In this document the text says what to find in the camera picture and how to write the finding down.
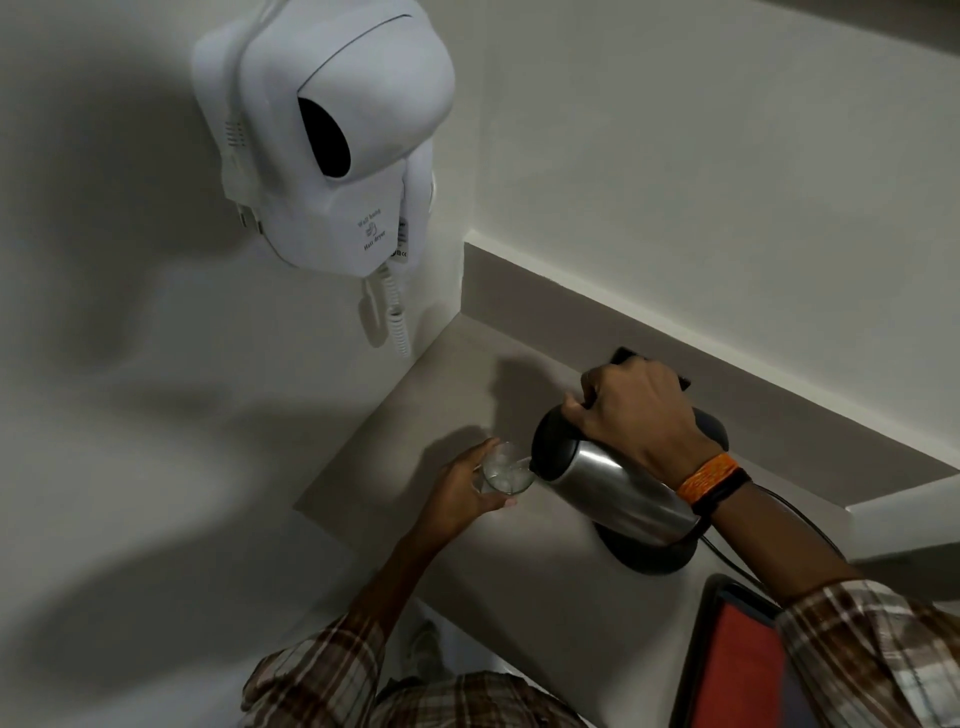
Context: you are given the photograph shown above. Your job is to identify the person's right hand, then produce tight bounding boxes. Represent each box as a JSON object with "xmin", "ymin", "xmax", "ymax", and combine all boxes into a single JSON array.
[{"xmin": 561, "ymin": 354, "xmax": 723, "ymax": 493}]

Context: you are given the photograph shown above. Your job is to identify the person's left hand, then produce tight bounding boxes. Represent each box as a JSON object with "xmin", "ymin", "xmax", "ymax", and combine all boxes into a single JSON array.
[{"xmin": 420, "ymin": 438, "xmax": 519, "ymax": 538}]

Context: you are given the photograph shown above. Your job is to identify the clear drinking glass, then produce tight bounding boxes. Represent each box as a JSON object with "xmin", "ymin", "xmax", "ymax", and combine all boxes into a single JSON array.
[{"xmin": 471, "ymin": 440, "xmax": 538, "ymax": 498}]

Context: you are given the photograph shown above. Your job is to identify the stainless steel electric kettle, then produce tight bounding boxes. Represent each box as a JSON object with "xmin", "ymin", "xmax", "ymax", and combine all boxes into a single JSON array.
[{"xmin": 529, "ymin": 346, "xmax": 729, "ymax": 546}]

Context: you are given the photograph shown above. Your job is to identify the person's right forearm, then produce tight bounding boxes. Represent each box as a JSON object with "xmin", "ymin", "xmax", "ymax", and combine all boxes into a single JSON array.
[{"xmin": 709, "ymin": 484, "xmax": 861, "ymax": 610}]

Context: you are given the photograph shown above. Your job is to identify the person's left forearm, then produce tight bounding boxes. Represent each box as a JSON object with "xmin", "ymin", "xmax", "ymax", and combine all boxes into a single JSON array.
[{"xmin": 339, "ymin": 517, "xmax": 468, "ymax": 639}]

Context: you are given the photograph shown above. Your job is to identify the orange woven wristband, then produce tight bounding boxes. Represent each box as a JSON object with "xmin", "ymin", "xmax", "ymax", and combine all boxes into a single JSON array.
[{"xmin": 676, "ymin": 453, "xmax": 741, "ymax": 502}]

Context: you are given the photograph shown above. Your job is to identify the person's shoe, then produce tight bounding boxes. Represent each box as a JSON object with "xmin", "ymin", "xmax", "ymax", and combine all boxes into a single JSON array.
[{"xmin": 409, "ymin": 621, "xmax": 445, "ymax": 682}]

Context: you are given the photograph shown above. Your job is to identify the black kettle base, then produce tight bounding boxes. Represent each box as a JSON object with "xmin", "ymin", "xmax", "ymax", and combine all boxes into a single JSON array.
[{"xmin": 595, "ymin": 517, "xmax": 700, "ymax": 577}]

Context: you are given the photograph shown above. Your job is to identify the black wristband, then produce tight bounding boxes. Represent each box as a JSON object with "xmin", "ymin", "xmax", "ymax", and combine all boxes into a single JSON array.
[{"xmin": 691, "ymin": 468, "xmax": 754, "ymax": 519}]

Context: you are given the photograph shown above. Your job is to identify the black tray with red mat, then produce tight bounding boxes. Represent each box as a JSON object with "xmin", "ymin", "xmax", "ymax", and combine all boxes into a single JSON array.
[{"xmin": 669, "ymin": 574, "xmax": 819, "ymax": 728}]

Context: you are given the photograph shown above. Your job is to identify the white coiled hair dryer cord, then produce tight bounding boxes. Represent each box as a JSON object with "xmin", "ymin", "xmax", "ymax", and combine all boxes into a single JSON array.
[{"xmin": 363, "ymin": 264, "xmax": 411, "ymax": 357}]

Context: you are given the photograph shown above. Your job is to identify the black kettle power cable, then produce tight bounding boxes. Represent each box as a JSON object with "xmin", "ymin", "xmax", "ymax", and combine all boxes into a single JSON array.
[{"xmin": 702, "ymin": 486, "xmax": 847, "ymax": 586}]

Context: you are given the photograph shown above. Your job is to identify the white wall-mounted hair dryer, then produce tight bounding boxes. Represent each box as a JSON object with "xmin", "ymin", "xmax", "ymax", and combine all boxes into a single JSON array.
[{"xmin": 190, "ymin": 0, "xmax": 457, "ymax": 279}]

